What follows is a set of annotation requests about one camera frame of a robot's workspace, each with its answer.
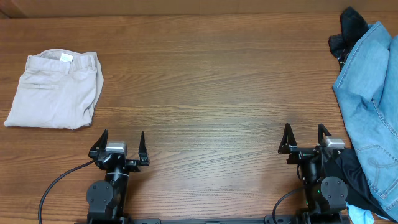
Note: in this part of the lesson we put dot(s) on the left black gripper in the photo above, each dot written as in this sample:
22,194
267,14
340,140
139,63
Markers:
100,145

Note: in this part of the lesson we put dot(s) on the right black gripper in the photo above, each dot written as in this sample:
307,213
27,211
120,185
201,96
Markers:
300,153

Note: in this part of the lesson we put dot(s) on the black printed t-shirt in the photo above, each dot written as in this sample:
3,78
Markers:
348,168

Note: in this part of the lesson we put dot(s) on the light blue denim jeans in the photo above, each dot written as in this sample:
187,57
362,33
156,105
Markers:
366,91

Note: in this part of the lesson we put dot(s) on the light blue cloth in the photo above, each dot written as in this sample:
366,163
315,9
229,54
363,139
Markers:
359,215

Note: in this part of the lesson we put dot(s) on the folded beige trousers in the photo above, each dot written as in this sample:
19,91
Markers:
58,89

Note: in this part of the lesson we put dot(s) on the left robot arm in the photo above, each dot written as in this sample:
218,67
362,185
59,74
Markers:
106,198

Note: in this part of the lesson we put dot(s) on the black garment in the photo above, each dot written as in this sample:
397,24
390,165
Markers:
353,27

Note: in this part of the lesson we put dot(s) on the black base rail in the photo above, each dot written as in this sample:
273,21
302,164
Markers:
280,219

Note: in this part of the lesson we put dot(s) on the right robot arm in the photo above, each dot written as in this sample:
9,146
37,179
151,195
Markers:
325,195

